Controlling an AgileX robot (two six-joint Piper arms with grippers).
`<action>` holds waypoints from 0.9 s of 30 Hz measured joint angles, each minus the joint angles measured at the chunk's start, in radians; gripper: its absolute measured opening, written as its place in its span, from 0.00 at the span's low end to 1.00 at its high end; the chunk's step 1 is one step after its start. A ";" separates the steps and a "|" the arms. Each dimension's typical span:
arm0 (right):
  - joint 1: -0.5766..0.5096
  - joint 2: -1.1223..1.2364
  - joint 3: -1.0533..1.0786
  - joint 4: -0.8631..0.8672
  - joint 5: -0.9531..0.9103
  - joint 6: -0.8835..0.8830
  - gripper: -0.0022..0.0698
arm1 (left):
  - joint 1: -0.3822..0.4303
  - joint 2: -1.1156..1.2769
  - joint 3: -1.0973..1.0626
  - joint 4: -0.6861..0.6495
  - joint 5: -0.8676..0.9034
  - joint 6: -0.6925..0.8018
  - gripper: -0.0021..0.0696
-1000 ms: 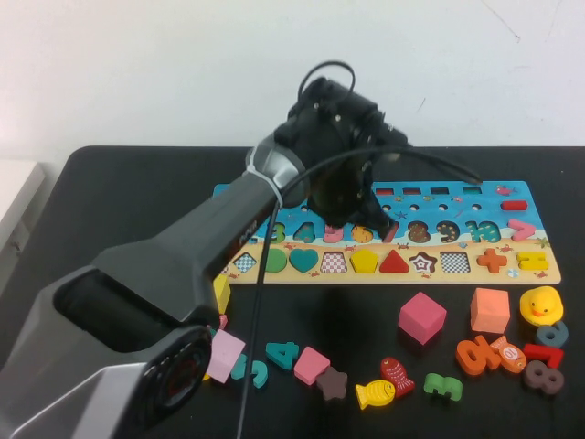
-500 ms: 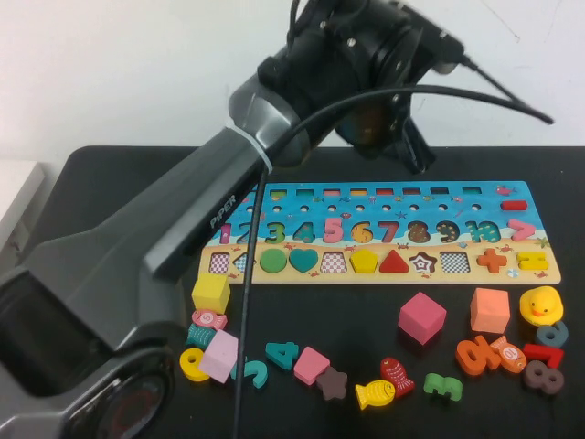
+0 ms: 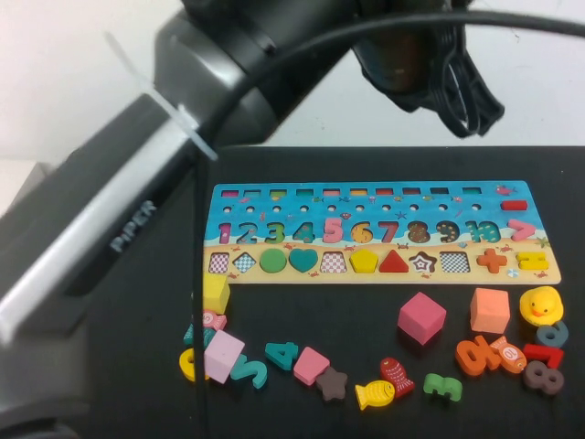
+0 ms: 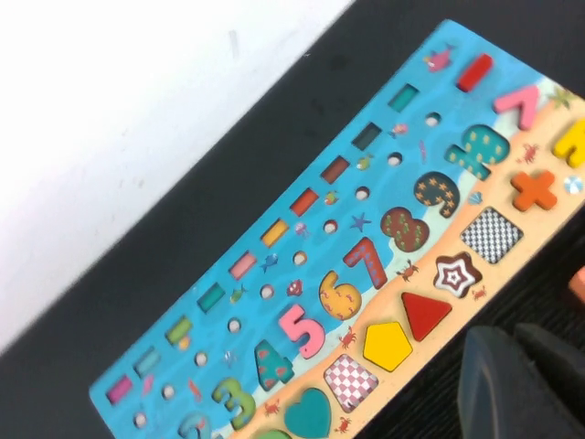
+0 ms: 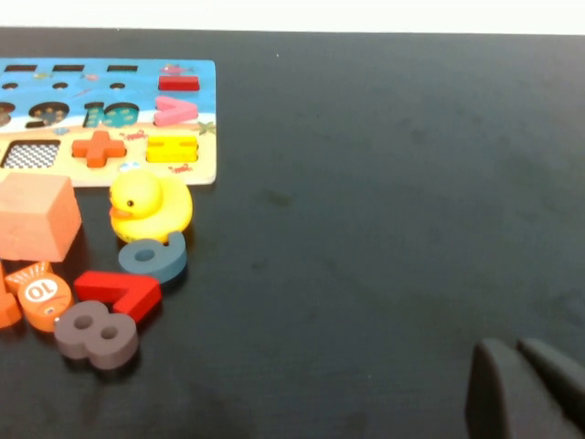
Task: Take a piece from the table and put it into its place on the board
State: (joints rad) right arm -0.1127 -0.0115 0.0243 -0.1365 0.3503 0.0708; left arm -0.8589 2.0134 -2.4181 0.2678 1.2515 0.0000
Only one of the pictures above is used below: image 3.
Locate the teal number four piece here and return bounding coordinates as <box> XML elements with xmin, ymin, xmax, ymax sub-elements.
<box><xmin>264</xmin><ymin>341</ymin><xmax>300</xmax><ymax>371</ymax></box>

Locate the pink wooden fish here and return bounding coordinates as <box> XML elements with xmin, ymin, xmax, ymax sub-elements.
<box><xmin>200</xmin><ymin>308</ymin><xmax>228</xmax><ymax>331</ymax></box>

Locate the blue-grey number nine piece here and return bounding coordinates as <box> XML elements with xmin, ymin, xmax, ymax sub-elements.
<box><xmin>535</xmin><ymin>320</ymin><xmax>570</xmax><ymax>348</ymax></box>

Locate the red triangle piece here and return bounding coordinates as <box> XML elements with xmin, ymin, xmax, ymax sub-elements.
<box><xmin>378</xmin><ymin>249</ymin><xmax>410</xmax><ymax>274</ymax></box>

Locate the green number three piece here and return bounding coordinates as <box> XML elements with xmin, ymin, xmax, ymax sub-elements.
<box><xmin>422</xmin><ymin>373</ymin><xmax>463</xmax><ymax>403</ymax></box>

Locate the pink number five piece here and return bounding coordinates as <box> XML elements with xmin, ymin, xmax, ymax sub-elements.
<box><xmin>322</xmin><ymin>216</ymin><xmax>345</xmax><ymax>244</ymax></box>

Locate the yellow round number piece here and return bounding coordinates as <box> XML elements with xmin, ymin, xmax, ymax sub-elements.
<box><xmin>178</xmin><ymin>348</ymin><xmax>211</xmax><ymax>384</ymax></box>

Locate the white zip tie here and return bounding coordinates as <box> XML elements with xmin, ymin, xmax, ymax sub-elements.
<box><xmin>104</xmin><ymin>31</ymin><xmax>219</xmax><ymax>161</ymax></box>

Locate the colourful wooden puzzle board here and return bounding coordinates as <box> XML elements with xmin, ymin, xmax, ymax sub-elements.
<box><xmin>200</xmin><ymin>181</ymin><xmax>561</xmax><ymax>284</ymax></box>

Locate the brown star piece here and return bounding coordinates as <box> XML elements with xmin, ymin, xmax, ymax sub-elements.
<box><xmin>314</xmin><ymin>368</ymin><xmax>348</xmax><ymax>402</ymax></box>

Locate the teal wooden fish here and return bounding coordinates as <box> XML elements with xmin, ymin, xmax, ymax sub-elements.
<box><xmin>182</xmin><ymin>323</ymin><xmax>216</xmax><ymax>351</ymax></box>

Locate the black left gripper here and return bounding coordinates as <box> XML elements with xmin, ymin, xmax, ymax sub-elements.
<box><xmin>351</xmin><ymin>0</ymin><xmax>506</xmax><ymax>139</ymax></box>

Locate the yellow pentagon piece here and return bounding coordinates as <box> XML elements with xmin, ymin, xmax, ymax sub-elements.
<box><xmin>349</xmin><ymin>250</ymin><xmax>380</xmax><ymax>274</ymax></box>

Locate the pink trapezoid piece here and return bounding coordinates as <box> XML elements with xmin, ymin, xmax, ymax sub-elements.
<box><xmin>292</xmin><ymin>347</ymin><xmax>331</xmax><ymax>386</ymax></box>

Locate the yellow rubber duck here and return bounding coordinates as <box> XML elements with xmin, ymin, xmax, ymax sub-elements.
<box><xmin>519</xmin><ymin>286</ymin><xmax>566</xmax><ymax>327</ymax></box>

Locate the magenta cube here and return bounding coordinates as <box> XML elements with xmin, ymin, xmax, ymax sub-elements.
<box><xmin>397</xmin><ymin>292</ymin><xmax>448</xmax><ymax>347</ymax></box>

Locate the green circle piece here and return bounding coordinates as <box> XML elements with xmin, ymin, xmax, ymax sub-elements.
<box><xmin>259</xmin><ymin>249</ymin><xmax>289</xmax><ymax>273</ymax></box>

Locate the orange wooden fish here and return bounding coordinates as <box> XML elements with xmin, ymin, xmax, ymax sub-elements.
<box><xmin>489</xmin><ymin>337</ymin><xmax>528</xmax><ymax>375</ymax></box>

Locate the yellow cube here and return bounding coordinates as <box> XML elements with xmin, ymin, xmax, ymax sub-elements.
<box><xmin>202</xmin><ymin>273</ymin><xmax>231</xmax><ymax>316</ymax></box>

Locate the red number seven piece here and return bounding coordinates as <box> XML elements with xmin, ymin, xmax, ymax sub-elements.
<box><xmin>523</xmin><ymin>343</ymin><xmax>566</xmax><ymax>370</ymax></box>

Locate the yellow equals piece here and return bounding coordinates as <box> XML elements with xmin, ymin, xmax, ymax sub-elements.
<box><xmin>516</xmin><ymin>252</ymin><xmax>548</xmax><ymax>272</ymax></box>

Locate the light pink cube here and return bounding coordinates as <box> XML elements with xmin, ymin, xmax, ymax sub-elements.
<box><xmin>203</xmin><ymin>329</ymin><xmax>247</xmax><ymax>385</ymax></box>

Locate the yellow wooden fish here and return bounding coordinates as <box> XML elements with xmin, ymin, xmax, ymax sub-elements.
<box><xmin>355</xmin><ymin>380</ymin><xmax>397</xmax><ymax>412</ymax></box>

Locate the pink greater-than piece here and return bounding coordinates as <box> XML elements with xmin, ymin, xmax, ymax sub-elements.
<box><xmin>506</xmin><ymin>219</ymin><xmax>537</xmax><ymax>242</ymax></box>

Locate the orange plus piece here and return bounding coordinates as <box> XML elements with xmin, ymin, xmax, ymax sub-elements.
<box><xmin>475</xmin><ymin>249</ymin><xmax>508</xmax><ymax>274</ymax></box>

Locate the brown number eight piece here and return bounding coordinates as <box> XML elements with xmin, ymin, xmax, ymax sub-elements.
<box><xmin>523</xmin><ymin>360</ymin><xmax>565</xmax><ymax>398</ymax></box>

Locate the orange cube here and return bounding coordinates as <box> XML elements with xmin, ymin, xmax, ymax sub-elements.
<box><xmin>469</xmin><ymin>287</ymin><xmax>511</xmax><ymax>336</ymax></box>

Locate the red wooden fish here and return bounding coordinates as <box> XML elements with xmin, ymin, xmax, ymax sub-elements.
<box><xmin>379</xmin><ymin>357</ymin><xmax>416</xmax><ymax>399</ymax></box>

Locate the teal curvy number piece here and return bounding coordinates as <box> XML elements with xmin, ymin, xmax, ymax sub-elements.
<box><xmin>229</xmin><ymin>354</ymin><xmax>270</xmax><ymax>391</ymax></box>

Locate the teal heart piece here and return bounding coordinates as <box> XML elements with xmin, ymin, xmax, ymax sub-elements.
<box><xmin>288</xmin><ymin>249</ymin><xmax>320</xmax><ymax>273</ymax></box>

